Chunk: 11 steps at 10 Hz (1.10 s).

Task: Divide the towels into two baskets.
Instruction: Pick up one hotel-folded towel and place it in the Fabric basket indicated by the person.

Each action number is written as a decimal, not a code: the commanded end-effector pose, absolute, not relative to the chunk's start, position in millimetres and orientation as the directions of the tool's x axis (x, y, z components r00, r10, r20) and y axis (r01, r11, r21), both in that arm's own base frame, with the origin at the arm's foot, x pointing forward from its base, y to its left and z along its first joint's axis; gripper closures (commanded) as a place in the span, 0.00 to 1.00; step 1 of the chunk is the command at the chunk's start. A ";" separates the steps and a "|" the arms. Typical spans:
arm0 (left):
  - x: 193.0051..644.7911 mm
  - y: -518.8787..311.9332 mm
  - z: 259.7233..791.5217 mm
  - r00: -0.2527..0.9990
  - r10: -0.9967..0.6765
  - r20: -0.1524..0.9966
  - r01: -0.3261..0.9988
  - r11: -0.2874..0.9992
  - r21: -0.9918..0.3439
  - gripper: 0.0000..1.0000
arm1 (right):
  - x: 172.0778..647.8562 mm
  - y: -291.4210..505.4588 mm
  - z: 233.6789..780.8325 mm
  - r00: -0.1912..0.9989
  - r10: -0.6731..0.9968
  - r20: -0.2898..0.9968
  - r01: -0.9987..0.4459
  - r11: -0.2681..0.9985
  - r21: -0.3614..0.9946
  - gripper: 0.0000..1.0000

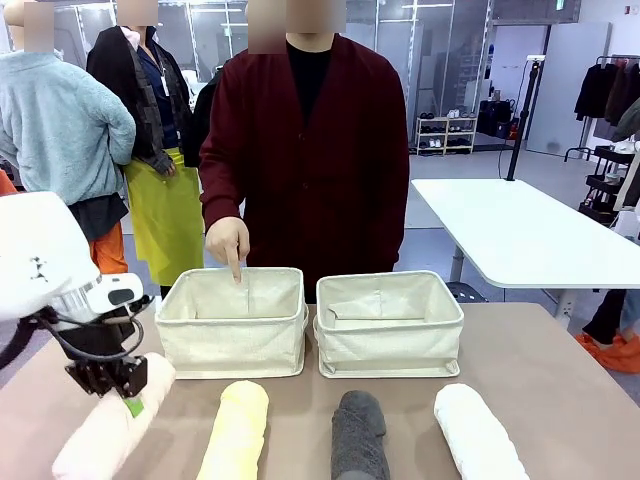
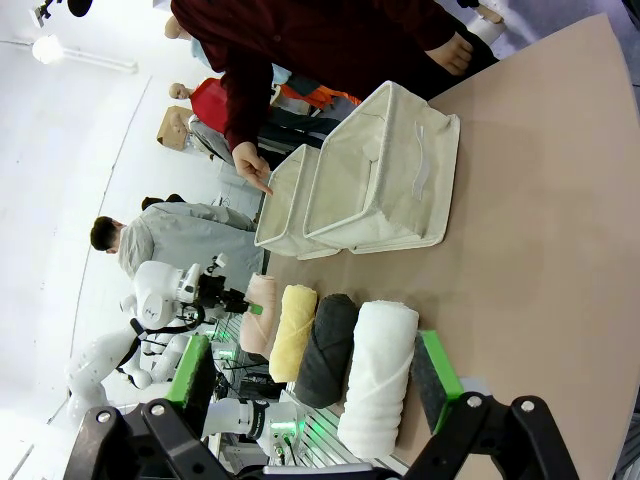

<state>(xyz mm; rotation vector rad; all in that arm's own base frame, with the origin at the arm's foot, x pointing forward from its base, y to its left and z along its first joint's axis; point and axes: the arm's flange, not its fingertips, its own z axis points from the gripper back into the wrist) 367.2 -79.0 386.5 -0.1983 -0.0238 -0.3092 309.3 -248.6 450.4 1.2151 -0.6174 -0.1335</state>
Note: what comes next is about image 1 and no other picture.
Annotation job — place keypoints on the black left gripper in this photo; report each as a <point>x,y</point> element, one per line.
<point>95,340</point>

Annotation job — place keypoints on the pink towel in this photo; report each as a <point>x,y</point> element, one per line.
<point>100,440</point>

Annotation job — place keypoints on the yellow towel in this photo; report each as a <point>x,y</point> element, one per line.
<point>235,435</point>

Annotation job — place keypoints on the white towel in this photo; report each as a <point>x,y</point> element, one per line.
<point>475,435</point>

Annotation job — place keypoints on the person's right forearm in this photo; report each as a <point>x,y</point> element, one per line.
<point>220,185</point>

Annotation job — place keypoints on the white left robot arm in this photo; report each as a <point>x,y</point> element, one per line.
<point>40,250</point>

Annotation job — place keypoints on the person's right hand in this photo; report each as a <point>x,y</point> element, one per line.
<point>227,242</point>

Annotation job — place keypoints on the cream fabric basket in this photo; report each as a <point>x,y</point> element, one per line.
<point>390,345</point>
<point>230,340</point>

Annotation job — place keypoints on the dark grey rolled towel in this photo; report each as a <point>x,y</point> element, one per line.
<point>357,440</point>

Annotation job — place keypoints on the person in burgundy cardigan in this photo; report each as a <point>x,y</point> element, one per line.
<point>330,175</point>

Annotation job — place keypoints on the black round stool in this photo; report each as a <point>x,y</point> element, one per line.
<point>467,292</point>

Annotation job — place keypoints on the wooden shoe rack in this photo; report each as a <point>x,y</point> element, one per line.
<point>446,134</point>

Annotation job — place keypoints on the white side table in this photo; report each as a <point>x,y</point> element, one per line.
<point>515,230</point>

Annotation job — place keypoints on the black suitcase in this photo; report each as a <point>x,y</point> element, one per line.
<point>497,119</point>

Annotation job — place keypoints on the black tripod pole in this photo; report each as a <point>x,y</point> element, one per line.
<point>522,120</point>

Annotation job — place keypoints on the bystander with orange shoe covers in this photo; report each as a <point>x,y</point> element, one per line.
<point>617,340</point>

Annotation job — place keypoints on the black trolley cart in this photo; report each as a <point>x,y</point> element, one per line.
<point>605,185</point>

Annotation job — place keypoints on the white partition panel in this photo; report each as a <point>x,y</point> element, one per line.
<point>570,85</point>

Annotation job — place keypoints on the clothes rack with dark garments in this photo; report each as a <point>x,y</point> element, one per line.
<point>607,95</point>

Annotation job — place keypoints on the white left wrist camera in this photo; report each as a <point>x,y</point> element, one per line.
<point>112,292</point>

